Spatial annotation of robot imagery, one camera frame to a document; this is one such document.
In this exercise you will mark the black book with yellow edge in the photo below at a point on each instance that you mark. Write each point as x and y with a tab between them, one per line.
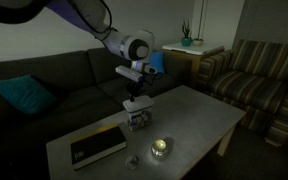
97	145

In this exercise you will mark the white container lid with button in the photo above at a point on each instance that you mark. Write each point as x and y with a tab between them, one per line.
142	104

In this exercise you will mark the blue pillow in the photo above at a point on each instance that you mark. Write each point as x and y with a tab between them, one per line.
159	60

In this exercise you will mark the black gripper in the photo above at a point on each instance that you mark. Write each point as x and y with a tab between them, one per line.
134	88

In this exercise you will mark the dark patterned sofa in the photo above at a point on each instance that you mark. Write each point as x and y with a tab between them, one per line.
67	73

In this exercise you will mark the light wooden table leg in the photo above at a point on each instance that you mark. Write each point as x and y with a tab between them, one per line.
226	141

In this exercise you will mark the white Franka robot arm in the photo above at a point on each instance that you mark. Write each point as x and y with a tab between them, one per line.
124	43

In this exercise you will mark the small round glass coaster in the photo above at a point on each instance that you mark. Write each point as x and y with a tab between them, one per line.
132	162

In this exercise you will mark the window blinds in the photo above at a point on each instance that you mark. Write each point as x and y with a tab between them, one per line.
270	20

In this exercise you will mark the white tray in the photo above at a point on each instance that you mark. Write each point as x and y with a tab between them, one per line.
194	48

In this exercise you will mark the glass candle jar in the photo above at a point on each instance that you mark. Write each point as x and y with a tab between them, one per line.
159	148

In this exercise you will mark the teal plant pot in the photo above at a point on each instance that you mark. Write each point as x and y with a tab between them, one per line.
186	41

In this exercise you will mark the tall thin plant stems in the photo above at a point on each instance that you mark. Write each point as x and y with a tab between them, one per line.
202	26

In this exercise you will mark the striped armchair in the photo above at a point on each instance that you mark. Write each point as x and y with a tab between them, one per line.
250	86

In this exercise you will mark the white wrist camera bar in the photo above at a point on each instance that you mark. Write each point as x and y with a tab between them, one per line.
129	74

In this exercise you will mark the teal pillow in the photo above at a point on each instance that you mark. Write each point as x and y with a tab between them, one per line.
22	95

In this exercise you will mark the wooden side table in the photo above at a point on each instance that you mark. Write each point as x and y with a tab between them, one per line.
184	66

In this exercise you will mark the small white pot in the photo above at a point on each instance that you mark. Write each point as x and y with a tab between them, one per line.
197	42

